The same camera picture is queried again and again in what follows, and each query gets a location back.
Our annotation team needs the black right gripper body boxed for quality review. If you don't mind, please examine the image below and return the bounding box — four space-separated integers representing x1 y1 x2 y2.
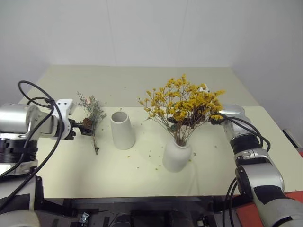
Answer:
192 103 211 120

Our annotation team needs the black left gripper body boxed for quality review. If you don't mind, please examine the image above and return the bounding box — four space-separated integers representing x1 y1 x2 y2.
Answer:
69 119 83 138

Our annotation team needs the grey-green dried flower bouquet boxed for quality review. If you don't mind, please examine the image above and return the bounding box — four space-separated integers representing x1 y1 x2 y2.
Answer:
76 91 107 156

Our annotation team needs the yellow dried flower bouquet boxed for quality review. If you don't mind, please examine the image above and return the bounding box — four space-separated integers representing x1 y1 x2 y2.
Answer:
138 73 226 146

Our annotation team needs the short round white vase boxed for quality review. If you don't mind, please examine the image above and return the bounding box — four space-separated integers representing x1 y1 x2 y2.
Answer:
162 139 192 173

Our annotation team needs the tall tapered white vase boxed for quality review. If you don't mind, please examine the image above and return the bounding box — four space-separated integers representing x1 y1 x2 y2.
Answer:
110 111 136 150

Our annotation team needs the black bar beside table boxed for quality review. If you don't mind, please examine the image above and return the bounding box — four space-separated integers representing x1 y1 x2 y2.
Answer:
282 128 302 149

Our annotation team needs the dark rounded shape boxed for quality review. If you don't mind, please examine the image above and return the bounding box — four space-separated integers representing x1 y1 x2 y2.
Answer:
112 212 133 227

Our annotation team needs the red panel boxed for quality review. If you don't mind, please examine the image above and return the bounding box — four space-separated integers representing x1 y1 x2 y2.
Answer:
233 190 303 227

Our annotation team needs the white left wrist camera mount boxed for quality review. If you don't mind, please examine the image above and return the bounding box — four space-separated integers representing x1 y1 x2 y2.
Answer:
55 98 77 140

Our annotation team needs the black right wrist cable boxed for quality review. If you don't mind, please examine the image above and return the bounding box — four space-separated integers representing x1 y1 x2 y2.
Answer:
219 114 271 152

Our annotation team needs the black frame under table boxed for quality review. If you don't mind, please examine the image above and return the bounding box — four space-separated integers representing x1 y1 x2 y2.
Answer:
35 195 228 227

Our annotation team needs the black right shoulder cable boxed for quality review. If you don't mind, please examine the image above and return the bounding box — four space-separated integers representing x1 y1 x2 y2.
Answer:
222 175 239 227

